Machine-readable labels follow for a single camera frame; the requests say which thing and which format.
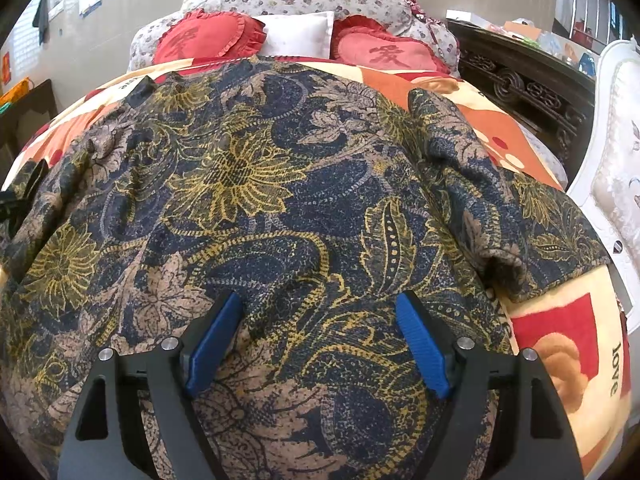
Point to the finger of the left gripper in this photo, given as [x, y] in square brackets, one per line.
[16, 200]

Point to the dark hanging cloth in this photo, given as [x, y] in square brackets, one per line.
[41, 20]

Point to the white upholstered chair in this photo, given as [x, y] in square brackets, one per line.
[606, 186]

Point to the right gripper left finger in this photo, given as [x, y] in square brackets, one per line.
[105, 438]

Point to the dark carved wooden cabinet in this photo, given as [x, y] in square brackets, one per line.
[551, 99]

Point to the white square pillow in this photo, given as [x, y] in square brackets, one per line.
[305, 35]

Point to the orange patchwork bed blanket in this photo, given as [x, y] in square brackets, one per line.
[582, 344]

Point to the red wall sticker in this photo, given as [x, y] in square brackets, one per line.
[6, 68]

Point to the dark floral patterned garment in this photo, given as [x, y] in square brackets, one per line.
[318, 201]

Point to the orange basket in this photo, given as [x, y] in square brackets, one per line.
[17, 92]

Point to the floral padded headboard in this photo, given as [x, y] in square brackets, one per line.
[400, 17]

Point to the dark wooden side table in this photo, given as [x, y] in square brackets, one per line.
[23, 118]

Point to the red heart pillow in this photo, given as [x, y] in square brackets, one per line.
[218, 36]
[358, 40]

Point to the left red heart pillow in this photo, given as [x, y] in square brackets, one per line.
[218, 36]

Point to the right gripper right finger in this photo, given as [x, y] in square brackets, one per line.
[532, 438]

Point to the right red heart pillow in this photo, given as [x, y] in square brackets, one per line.
[358, 40]

